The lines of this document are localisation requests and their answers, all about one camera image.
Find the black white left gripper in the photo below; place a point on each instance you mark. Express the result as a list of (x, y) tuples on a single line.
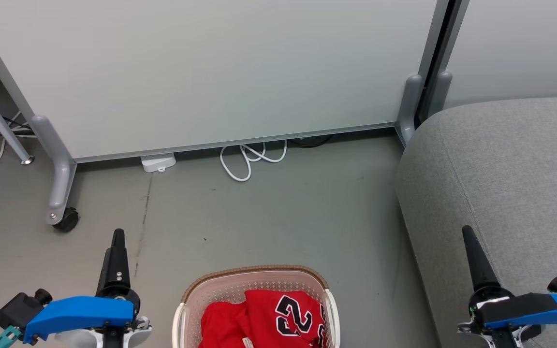
[(132, 300)]

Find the short grey partition foot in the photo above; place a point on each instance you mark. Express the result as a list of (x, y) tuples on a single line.
[(440, 92), (409, 106)]

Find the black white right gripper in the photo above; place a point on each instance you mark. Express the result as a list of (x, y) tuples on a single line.
[(489, 293)]

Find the narrow white grey-framed partition panel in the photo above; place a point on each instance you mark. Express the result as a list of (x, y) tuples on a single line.
[(515, 48)]

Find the white power adapter box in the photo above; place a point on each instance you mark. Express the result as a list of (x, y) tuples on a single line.
[(158, 162)]

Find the grey fabric sofa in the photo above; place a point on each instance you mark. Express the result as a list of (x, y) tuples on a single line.
[(510, 174)]

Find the long grey partition foot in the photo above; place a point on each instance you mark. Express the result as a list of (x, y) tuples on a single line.
[(58, 164)]

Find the blue black wrist camera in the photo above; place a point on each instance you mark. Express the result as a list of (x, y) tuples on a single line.
[(530, 308), (78, 314)]

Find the black caster wheel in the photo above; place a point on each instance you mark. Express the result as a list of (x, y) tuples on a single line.
[(67, 220)]

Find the plain red garment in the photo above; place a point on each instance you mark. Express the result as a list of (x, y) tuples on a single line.
[(220, 324)]

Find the red jersey with number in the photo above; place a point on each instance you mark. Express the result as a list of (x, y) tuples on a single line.
[(283, 314)]

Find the blue black right wrist camera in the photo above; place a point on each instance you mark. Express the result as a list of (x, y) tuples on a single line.
[(530, 308)]

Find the white brown-rimmed laundry basket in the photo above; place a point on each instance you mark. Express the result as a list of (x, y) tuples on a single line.
[(225, 289)]

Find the blue black left wrist camera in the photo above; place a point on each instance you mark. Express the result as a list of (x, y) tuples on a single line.
[(78, 314)]

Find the wide white grey-framed partition panel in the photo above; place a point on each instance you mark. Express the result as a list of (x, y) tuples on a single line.
[(211, 67)]

